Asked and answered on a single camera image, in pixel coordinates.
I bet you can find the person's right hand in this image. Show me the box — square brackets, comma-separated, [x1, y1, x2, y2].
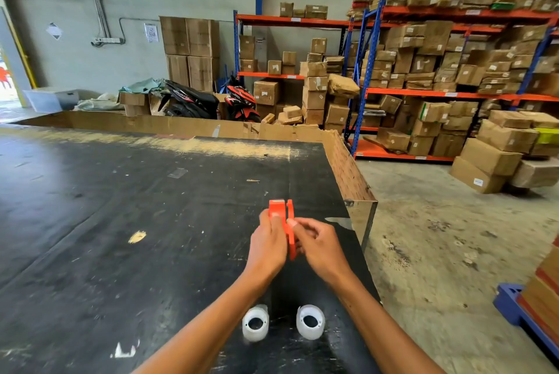
[286, 217, 354, 290]

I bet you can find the person's left hand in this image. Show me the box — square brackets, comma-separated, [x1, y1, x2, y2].
[246, 209, 289, 285]

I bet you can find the orange tape dispenser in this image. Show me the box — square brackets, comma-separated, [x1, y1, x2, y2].
[268, 199, 298, 262]

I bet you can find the person's right forearm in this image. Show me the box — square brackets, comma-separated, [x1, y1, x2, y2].
[330, 269, 447, 374]

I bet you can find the person's left forearm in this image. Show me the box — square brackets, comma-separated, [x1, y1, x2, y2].
[131, 265, 272, 374]

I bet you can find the white tape roll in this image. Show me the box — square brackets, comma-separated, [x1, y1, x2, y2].
[242, 304, 270, 343]
[296, 304, 326, 341]

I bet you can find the red and black motor scooter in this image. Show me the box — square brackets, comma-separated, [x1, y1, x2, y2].
[224, 76, 262, 124]

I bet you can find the cardboard table border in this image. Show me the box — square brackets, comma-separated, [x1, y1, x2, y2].
[12, 110, 379, 205]

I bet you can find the pile of small cardboard boxes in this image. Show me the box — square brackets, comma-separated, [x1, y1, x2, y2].
[238, 2, 361, 134]

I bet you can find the large brown cardboard box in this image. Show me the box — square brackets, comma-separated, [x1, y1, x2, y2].
[165, 54, 191, 88]
[186, 17, 221, 59]
[159, 16, 191, 57]
[187, 56, 221, 93]

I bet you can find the open brown carton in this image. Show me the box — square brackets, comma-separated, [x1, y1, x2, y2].
[118, 91, 163, 118]

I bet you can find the green tarpaulin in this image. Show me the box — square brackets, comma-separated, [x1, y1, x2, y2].
[119, 77, 166, 95]

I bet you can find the narrow orange blue shelf rack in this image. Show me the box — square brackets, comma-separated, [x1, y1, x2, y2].
[232, 9, 355, 136]

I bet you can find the wide orange blue shelf rack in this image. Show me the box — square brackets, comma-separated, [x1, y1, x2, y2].
[344, 0, 559, 164]

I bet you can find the heap of big brown parcels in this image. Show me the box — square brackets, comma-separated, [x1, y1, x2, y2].
[449, 109, 559, 195]

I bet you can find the white sack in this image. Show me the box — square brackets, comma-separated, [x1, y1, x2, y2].
[73, 93, 126, 112]

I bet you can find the pile of shelved brown parcels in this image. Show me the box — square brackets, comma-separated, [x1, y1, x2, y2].
[347, 0, 559, 158]

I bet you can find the blue plastic pallet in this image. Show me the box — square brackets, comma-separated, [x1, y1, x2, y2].
[493, 283, 559, 362]

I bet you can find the white plastic storage tub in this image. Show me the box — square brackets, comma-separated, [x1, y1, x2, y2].
[23, 88, 80, 114]

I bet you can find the stack of boxes with red bands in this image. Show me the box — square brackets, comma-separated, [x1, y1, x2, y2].
[519, 235, 559, 346]

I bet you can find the yellow green box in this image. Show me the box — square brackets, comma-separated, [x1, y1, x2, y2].
[535, 128, 559, 146]

